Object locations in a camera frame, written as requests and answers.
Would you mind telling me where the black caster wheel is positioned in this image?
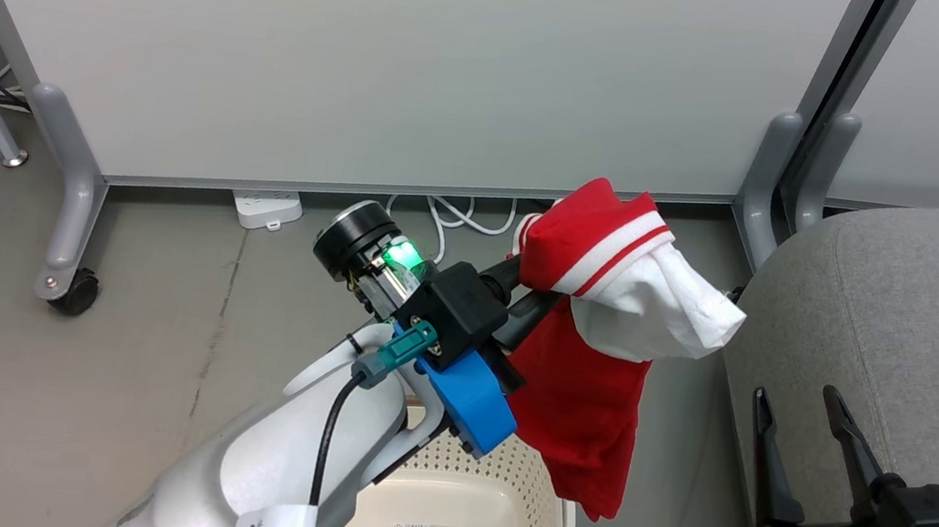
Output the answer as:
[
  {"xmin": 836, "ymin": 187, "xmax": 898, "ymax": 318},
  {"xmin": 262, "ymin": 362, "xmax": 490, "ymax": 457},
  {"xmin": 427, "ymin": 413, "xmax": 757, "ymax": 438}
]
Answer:
[{"xmin": 45, "ymin": 263, "xmax": 103, "ymax": 319}]

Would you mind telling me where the beige plastic laundry basket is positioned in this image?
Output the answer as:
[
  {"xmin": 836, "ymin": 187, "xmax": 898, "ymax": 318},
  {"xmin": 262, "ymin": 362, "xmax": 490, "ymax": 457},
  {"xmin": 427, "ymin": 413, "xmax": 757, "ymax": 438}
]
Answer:
[{"xmin": 311, "ymin": 382, "xmax": 593, "ymax": 527}]

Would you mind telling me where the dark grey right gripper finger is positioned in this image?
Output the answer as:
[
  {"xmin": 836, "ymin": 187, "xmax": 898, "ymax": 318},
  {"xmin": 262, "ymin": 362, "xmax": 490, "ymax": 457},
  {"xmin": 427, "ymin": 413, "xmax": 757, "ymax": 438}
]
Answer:
[
  {"xmin": 733, "ymin": 385, "xmax": 824, "ymax": 527},
  {"xmin": 807, "ymin": 383, "xmax": 916, "ymax": 520}
]

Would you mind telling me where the white power strip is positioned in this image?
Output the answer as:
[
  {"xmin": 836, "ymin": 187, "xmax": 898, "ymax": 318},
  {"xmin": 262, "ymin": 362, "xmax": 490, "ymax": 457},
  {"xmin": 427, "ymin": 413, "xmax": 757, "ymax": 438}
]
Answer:
[{"xmin": 227, "ymin": 182, "xmax": 307, "ymax": 238}]

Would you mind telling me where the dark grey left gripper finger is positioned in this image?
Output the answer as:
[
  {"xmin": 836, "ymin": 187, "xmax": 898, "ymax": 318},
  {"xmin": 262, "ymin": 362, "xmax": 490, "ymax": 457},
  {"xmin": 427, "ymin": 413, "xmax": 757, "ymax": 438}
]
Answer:
[
  {"xmin": 476, "ymin": 250, "xmax": 528, "ymax": 307},
  {"xmin": 494, "ymin": 283, "xmax": 564, "ymax": 360}
]

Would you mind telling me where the looped white power cable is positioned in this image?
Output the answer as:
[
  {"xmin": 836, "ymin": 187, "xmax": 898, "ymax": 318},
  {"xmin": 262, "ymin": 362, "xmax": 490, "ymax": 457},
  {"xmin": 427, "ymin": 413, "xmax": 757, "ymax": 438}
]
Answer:
[{"xmin": 379, "ymin": 182, "xmax": 536, "ymax": 278}]

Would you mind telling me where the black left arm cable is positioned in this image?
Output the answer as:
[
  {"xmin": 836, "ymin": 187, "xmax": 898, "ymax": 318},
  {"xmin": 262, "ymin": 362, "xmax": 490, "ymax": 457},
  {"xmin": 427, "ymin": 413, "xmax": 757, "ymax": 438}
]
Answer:
[{"xmin": 302, "ymin": 370, "xmax": 368, "ymax": 527}]

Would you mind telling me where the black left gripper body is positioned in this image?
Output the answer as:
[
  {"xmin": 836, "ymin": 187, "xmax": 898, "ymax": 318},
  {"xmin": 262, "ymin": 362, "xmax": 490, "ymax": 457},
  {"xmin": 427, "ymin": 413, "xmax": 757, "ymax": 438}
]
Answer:
[{"xmin": 349, "ymin": 230, "xmax": 529, "ymax": 373}]

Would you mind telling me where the red garment with white lining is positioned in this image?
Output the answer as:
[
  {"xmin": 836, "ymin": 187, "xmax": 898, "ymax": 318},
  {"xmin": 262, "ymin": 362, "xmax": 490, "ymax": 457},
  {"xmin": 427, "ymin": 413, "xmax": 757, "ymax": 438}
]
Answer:
[{"xmin": 476, "ymin": 166, "xmax": 763, "ymax": 527}]

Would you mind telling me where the grey partition foot with caster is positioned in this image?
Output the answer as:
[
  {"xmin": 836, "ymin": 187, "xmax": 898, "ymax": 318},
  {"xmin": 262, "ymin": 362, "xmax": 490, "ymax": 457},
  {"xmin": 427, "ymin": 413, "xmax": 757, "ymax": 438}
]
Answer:
[{"xmin": 2, "ymin": 80, "xmax": 123, "ymax": 309}]

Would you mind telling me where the wide white partition panel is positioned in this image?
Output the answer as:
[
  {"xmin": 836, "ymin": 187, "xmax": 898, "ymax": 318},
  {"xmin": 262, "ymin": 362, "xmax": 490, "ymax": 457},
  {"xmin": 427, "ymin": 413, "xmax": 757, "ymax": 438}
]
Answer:
[{"xmin": 0, "ymin": 0, "xmax": 883, "ymax": 289}]

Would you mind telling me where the grey fabric sofa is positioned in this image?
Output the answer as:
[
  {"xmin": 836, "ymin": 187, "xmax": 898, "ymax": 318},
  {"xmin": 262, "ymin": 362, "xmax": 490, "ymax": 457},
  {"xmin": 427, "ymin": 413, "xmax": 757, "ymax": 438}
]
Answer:
[{"xmin": 697, "ymin": 173, "xmax": 939, "ymax": 527}]

